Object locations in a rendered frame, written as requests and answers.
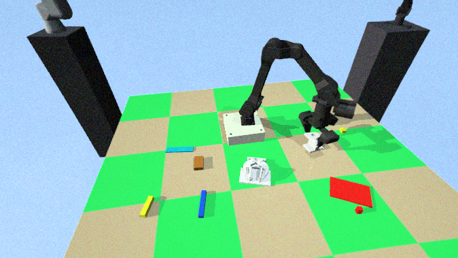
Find small red block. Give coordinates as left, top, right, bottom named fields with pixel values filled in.
left=355, top=206, right=363, bottom=214

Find orange rectangular block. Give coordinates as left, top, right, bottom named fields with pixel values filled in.
left=194, top=155, right=204, bottom=170

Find light blue flat bar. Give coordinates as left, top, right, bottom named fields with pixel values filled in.
left=166, top=147, right=194, bottom=153

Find blue long bar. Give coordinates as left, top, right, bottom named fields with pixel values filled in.
left=198, top=190, right=207, bottom=219

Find red flat plate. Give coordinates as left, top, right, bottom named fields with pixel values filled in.
left=330, top=177, right=373, bottom=208

